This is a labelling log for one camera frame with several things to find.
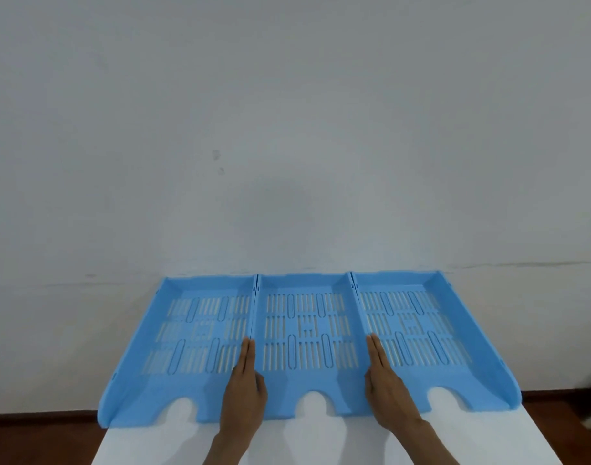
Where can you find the person's right hand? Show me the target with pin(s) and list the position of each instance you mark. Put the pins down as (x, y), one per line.
(390, 397)

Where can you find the person's left forearm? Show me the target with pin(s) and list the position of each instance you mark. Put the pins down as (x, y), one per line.
(225, 452)

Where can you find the blue plastic document tray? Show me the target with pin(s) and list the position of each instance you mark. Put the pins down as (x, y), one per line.
(179, 392)
(309, 377)
(470, 382)

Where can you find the person's right thumb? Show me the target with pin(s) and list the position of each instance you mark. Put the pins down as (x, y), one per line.
(368, 385)

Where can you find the person's right forearm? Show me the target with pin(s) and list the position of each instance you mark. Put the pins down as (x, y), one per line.
(428, 445)

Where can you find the person's left hand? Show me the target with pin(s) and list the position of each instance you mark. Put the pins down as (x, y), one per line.
(242, 401)

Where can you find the person's left thumb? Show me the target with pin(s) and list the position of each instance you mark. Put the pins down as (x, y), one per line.
(262, 386)

